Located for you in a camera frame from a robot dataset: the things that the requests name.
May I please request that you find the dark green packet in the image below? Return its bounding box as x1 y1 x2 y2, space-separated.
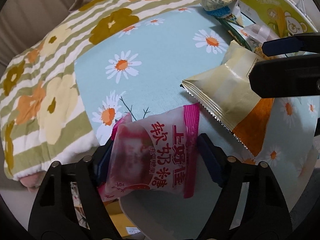
217 17 253 50

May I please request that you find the pink pillow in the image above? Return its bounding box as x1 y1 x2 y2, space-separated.
19 172 45 193

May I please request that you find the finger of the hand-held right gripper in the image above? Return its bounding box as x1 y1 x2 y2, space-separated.
249 54 320 98
262 33 320 57

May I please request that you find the floral striped blanket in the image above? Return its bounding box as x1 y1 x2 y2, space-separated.
0 0 203 182

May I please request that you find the green cardboard box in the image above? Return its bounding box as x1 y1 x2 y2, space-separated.
215 0 317 37

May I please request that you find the yellow cardboard box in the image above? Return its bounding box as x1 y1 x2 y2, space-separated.
105 197 130 240

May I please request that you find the beige padded headboard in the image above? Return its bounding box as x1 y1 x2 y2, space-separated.
0 0 165 67

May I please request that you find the clear packet of yellow snacks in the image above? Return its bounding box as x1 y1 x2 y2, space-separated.
240 24 280 55

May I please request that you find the pale yellow and orange packet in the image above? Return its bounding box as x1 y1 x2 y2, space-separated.
181 40 275 157

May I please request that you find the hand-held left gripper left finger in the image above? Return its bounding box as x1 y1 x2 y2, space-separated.
28 137 120 240

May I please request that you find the pink and white candy packet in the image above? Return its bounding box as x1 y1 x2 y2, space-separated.
97 104 200 200

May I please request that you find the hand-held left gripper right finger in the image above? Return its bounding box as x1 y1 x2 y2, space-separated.
197 133 293 240

